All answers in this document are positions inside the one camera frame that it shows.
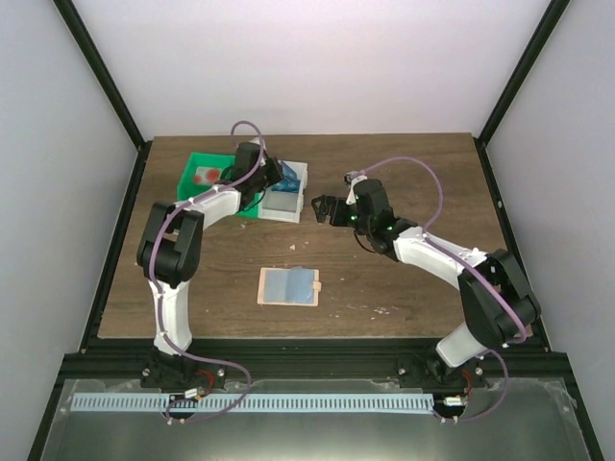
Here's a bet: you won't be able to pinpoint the right black frame post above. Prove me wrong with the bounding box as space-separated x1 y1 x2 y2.
478 0 571 145

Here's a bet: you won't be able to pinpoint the left green bin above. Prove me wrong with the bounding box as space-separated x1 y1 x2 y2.
177 152 234 201

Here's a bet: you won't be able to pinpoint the white card red circles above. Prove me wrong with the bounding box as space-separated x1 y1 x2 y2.
193 166 222 186

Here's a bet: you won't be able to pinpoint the blue VIP card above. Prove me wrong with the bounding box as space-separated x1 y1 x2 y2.
272 161 301 194

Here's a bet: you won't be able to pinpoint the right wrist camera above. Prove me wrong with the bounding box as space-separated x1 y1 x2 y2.
344 170 367 206

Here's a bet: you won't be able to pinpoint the left black frame post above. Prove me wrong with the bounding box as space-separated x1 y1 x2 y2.
53 0 147 151

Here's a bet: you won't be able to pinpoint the left side frame rail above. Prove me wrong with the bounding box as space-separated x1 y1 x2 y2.
79 140 153 354

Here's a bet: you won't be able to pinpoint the frame rail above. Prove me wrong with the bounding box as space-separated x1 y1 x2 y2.
473 137 552 352
79 140 153 354

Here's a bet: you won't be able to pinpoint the black frame post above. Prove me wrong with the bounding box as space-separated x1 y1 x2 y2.
478 0 571 145
53 0 147 151

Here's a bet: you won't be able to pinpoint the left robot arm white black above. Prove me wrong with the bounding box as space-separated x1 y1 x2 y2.
136 137 283 378

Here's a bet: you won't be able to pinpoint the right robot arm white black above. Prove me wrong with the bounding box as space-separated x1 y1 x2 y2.
311 176 541 382

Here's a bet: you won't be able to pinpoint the light blue slotted cable duct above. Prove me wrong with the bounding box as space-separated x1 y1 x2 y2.
70 393 434 414

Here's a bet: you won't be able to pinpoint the metal front plate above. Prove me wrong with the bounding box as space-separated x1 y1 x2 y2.
32 378 593 460

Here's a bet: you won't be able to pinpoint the white bin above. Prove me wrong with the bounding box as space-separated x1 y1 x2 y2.
258 160 308 223

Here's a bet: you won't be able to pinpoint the right side frame rail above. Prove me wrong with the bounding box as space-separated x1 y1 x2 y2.
473 137 552 352

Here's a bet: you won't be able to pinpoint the green bin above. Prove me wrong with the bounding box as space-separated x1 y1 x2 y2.
177 152 234 201
235 192 265 219

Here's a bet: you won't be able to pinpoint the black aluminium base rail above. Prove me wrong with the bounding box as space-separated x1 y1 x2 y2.
59 338 572 391

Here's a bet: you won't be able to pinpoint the middle green bin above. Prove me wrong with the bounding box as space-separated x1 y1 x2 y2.
235 192 265 219

